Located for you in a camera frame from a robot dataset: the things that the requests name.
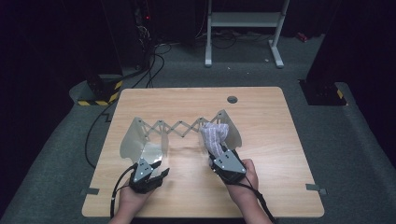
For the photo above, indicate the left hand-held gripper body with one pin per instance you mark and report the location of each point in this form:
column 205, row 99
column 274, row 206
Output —
column 143, row 171

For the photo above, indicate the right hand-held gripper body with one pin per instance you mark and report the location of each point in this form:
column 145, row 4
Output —
column 229, row 163

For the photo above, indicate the striped purple-white cloth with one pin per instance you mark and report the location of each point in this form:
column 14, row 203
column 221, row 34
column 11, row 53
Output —
column 213, row 137

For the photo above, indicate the expandable grey metal bookend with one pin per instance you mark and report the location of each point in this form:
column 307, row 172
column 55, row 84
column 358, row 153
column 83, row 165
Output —
column 132, row 140

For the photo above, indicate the person's right hand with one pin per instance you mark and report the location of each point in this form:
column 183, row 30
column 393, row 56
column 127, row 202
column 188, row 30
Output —
column 247, row 186

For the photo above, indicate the person's left hand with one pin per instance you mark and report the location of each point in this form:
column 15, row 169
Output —
column 134, row 205

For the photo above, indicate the grey round table grommet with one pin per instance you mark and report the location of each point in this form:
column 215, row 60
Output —
column 232, row 99

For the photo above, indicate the grey tape strip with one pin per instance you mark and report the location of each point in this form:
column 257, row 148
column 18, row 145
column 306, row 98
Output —
column 91, row 191
column 314, row 187

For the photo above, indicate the black-yellow striped stand base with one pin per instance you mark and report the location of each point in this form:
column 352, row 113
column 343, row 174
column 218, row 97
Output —
column 102, row 90

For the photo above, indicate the black stand base yellow mark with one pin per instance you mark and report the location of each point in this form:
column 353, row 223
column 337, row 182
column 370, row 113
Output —
column 320, row 93

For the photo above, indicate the white metal stand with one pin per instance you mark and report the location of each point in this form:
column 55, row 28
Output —
column 244, row 19

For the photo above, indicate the black equipment rack red light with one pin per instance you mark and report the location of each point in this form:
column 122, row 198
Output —
column 144, row 34

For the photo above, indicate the small red floor object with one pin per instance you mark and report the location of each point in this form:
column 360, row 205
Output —
column 301, row 37

